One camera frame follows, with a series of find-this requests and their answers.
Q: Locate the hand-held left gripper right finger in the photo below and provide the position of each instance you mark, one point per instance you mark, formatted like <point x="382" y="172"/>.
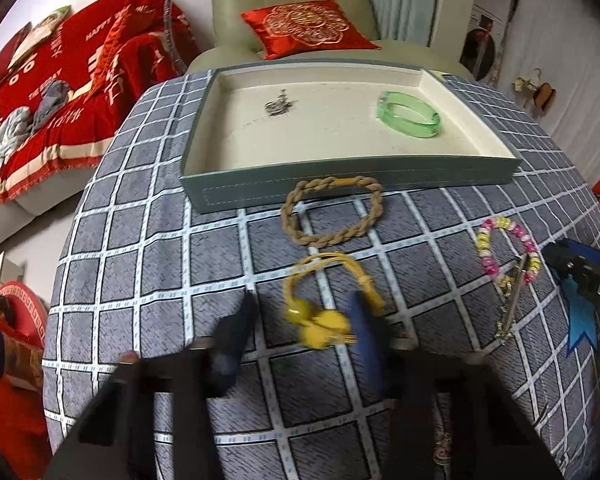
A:
<point x="365" y="340"/>

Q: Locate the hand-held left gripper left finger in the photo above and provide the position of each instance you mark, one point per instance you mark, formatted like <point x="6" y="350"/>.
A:
<point x="230" y="342"/>

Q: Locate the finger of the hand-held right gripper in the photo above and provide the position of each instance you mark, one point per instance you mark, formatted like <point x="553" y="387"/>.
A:
<point x="582" y="255"/>
<point x="562" y="266"/>

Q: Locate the slim metal hair clip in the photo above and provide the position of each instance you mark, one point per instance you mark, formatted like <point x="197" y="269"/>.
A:
<point x="517" y="285"/>

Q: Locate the grey-green jewelry tray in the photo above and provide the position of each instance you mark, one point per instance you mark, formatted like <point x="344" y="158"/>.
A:
<point x="330" y="125"/>

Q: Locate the grey checkered tablecloth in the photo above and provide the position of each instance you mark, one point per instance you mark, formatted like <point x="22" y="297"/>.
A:
<point x="180" y="270"/>

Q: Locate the brown tin with blue lid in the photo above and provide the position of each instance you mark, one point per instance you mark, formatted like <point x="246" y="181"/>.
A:
<point x="20" y="360"/>

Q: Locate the green translucent bangle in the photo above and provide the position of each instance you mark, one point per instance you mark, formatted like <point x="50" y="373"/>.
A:
<point x="381" y="109"/>

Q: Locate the beige sofa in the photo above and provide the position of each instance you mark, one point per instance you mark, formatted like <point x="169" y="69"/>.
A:
<point x="40" y="205"/>

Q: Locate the red cloth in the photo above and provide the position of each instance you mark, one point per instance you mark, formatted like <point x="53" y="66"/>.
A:
<point x="10" y="425"/>

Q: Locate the grey crumpled garment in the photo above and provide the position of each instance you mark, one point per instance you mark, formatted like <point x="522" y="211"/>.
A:
<point x="50" y="102"/>

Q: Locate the red printed sofa blanket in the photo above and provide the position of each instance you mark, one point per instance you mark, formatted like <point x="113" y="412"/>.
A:
<point x="95" y="70"/>

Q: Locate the pale blue crumpled cloth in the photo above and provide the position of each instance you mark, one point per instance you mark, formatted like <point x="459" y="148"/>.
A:
<point x="5" y="135"/>

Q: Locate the red embroidered cushion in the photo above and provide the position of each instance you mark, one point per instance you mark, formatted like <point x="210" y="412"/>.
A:
<point x="305" y="25"/>

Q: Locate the floor lamp pole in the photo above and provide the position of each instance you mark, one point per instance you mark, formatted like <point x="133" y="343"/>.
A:
<point x="169" y="10"/>

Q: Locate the dark red pillow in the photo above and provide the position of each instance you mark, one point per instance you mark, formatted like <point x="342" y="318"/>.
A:
<point x="5" y="57"/>

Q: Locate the green white printed pillow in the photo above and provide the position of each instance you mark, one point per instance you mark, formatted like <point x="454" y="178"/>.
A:
<point x="40" y="32"/>

